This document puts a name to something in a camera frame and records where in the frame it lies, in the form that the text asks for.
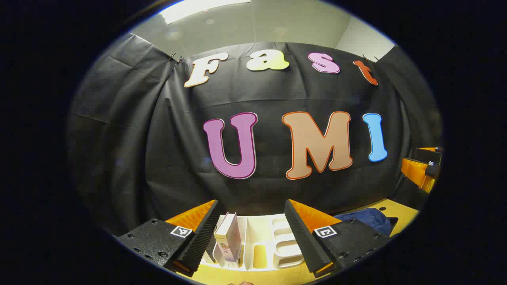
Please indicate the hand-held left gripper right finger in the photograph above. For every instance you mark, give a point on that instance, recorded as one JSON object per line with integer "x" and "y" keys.
{"x": 303, "y": 241}

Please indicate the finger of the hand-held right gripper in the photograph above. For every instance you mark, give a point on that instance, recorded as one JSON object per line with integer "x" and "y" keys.
{"x": 429, "y": 154}
{"x": 416, "y": 171}

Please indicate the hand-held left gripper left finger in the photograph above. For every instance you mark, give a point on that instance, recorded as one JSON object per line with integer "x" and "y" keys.
{"x": 202, "y": 237}

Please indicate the pink cover book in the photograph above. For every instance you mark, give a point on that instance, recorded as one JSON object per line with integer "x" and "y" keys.
{"x": 229, "y": 239}

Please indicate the white plastic bookshelf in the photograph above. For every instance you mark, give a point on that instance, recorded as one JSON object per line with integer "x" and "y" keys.
{"x": 259, "y": 237}

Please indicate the blue schoolbag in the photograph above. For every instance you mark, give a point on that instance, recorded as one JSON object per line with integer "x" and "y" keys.
{"x": 366, "y": 219}

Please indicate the black backdrop cloth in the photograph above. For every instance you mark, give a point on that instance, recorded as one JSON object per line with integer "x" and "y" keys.
{"x": 158, "y": 138}

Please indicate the small metal cloth clip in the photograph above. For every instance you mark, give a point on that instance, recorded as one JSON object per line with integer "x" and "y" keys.
{"x": 370, "y": 58}
{"x": 175, "y": 58}

